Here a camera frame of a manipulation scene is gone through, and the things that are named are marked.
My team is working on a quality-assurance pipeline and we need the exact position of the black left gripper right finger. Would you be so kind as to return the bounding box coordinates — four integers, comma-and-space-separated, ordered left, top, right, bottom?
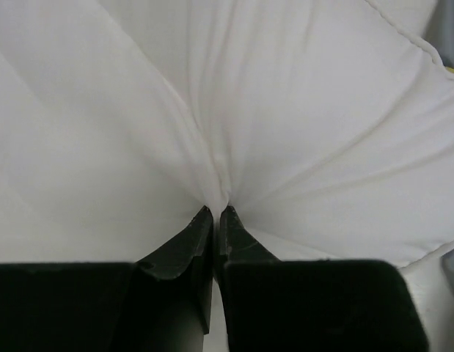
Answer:
217, 206, 429, 352

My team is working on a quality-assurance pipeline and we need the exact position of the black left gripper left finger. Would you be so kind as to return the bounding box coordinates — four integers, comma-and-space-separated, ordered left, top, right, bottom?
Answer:
0, 208, 213, 351

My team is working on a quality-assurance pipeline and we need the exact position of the white pillow with yellow edge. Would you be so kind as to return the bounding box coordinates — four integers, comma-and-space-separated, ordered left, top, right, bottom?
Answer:
0, 1, 454, 351

